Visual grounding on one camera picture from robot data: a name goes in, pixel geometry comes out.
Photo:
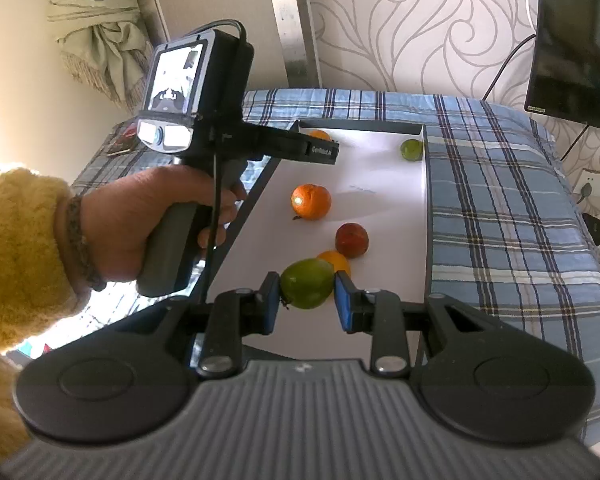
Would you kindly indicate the colourful printed item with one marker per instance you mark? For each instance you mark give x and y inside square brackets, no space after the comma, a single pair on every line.
[37,349]

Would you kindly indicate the person's yellow fuzzy sweater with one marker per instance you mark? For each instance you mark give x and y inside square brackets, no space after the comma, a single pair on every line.
[0,410]

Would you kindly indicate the red apple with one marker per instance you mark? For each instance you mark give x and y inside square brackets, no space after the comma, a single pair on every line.
[352,239]

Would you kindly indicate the person's left hand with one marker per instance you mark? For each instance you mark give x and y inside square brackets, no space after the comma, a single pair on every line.
[125,225]

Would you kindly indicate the black television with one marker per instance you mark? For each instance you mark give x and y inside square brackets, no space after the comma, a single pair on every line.
[580,45]

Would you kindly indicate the white tray dark rim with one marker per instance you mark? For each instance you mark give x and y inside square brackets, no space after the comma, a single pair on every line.
[380,220]

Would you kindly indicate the green lime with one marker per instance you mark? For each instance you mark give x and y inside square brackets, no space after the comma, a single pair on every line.
[411,150]

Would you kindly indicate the beige curtain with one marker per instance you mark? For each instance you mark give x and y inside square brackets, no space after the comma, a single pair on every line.
[100,30]

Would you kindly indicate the metal pillar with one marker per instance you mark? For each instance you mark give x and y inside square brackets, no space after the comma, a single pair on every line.
[292,25]

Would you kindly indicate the person's left forearm yellow sleeve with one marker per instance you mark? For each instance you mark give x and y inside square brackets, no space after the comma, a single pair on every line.
[20,240]

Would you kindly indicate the orange tangerine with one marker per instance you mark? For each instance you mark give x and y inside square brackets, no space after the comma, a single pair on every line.
[321,135]
[336,260]
[311,202]

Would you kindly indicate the blue plaid blanket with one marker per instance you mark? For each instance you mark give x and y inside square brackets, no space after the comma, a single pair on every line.
[505,220]

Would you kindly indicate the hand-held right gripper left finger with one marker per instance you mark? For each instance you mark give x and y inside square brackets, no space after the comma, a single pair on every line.
[271,305]

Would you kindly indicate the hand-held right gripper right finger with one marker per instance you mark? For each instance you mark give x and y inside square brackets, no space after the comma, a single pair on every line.
[341,305]

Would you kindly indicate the dark red small box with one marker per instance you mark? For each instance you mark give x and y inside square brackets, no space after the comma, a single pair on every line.
[122,140]

